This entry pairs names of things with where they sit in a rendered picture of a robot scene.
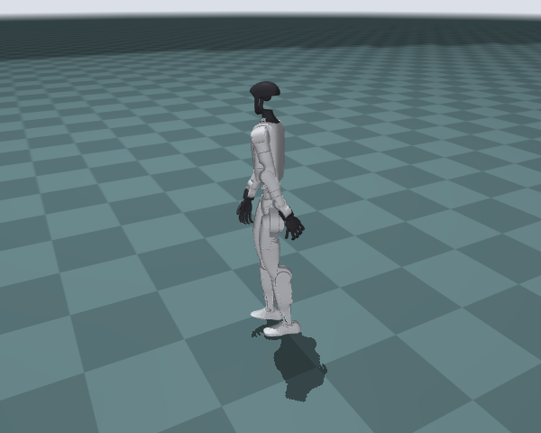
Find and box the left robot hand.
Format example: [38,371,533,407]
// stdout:
[279,210,305,241]

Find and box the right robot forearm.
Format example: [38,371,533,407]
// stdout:
[246,169,260,198]

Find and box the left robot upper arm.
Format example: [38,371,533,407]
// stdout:
[251,126,276,184]

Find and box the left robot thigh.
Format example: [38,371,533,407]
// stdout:
[259,207,292,281]

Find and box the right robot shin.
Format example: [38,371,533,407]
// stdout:
[260,261,275,312]

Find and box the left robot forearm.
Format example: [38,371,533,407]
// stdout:
[261,170,292,217]

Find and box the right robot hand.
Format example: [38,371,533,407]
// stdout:
[236,188,254,225]

